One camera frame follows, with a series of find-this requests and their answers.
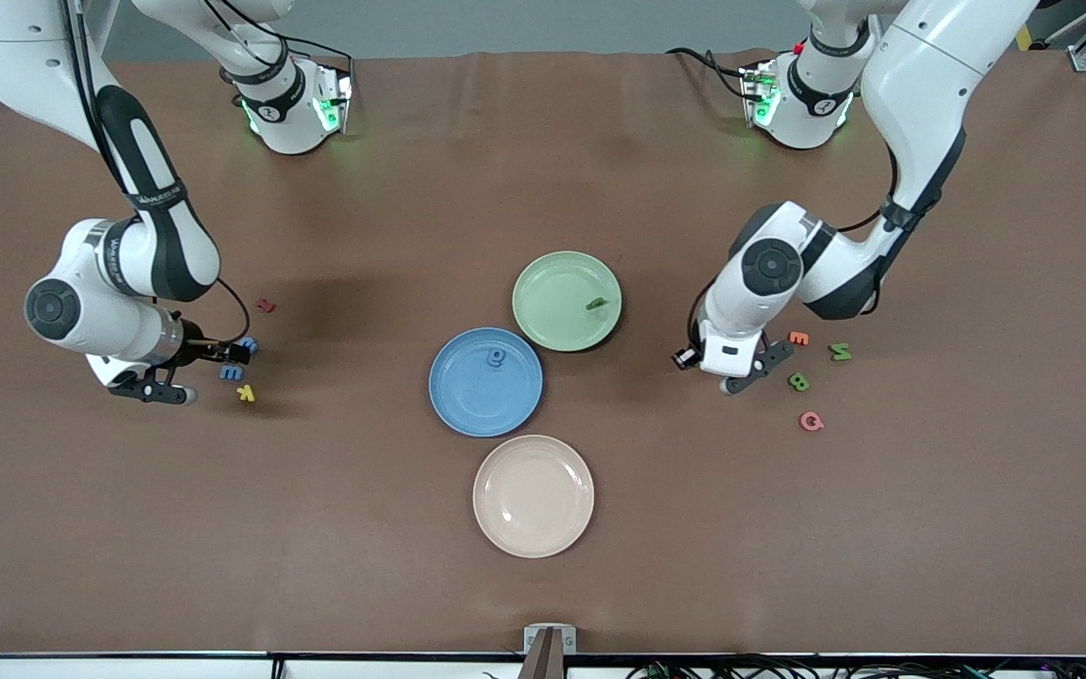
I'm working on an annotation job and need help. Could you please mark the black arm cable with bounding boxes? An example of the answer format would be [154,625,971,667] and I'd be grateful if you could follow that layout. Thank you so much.
[687,141,902,352]
[58,0,253,346]

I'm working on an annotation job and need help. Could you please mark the blue plate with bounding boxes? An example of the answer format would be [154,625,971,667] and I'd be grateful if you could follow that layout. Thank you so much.
[428,326,544,439]

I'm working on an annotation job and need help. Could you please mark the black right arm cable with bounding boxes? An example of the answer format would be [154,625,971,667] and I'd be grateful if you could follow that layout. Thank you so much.
[58,0,253,346]

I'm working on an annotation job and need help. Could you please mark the white table edge rail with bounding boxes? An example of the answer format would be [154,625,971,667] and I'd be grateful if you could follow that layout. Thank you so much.
[0,657,1086,679]

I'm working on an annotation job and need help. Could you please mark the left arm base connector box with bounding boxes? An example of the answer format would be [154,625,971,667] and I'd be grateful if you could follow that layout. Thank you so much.
[740,60,781,129]

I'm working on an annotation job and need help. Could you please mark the green plate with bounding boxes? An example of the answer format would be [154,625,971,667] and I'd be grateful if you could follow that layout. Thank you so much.
[512,250,623,354]

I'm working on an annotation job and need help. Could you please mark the grey tapered post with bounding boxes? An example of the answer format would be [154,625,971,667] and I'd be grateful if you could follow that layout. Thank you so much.
[517,630,568,679]

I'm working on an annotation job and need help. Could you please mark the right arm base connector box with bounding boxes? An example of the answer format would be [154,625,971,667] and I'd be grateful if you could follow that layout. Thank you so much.
[315,62,354,135]

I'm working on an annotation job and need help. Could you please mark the grey metal bracket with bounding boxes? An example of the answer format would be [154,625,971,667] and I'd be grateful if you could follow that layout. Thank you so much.
[523,624,578,654]

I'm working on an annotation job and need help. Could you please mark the black base cable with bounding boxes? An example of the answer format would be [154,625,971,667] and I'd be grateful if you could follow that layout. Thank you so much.
[204,0,356,105]
[666,45,770,103]

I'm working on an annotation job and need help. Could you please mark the brown table cover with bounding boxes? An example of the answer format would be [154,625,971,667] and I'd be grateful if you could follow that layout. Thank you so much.
[0,49,1086,656]

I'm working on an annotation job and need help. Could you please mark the beige plate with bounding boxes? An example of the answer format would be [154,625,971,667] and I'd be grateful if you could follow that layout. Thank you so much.
[472,434,596,559]

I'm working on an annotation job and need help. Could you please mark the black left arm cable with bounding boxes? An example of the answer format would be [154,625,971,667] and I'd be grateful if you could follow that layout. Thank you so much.
[687,141,902,352]

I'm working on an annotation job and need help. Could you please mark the black cable bundle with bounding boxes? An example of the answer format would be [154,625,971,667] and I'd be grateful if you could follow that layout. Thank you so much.
[482,646,1086,679]

